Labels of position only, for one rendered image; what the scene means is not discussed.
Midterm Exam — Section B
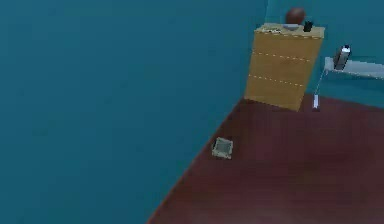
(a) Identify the beige square box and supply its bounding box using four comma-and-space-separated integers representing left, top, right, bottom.
211, 136, 234, 160

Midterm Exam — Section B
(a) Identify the brown basketball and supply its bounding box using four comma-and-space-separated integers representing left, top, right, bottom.
285, 7, 307, 26

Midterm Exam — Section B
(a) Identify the tan wooden chest of drawers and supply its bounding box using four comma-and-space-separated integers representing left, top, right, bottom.
243, 22, 326, 112

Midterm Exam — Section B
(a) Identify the grey and white bottle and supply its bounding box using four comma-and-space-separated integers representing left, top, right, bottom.
333, 44, 352, 71

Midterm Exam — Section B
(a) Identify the grey bowl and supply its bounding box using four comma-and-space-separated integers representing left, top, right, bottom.
281, 23, 301, 32

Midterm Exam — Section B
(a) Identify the pale grey table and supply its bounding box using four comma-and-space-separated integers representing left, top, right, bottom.
311, 56, 384, 112

